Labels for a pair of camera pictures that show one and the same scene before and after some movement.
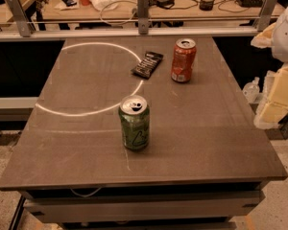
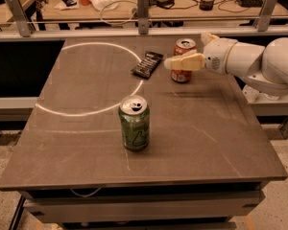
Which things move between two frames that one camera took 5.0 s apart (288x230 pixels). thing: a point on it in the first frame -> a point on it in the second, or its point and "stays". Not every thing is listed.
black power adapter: (166, 3) stays
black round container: (206, 3) stays
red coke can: (183, 58) stays
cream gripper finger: (281, 96) -> (190, 60)
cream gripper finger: (265, 38) -> (207, 37)
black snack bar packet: (147, 64) stays
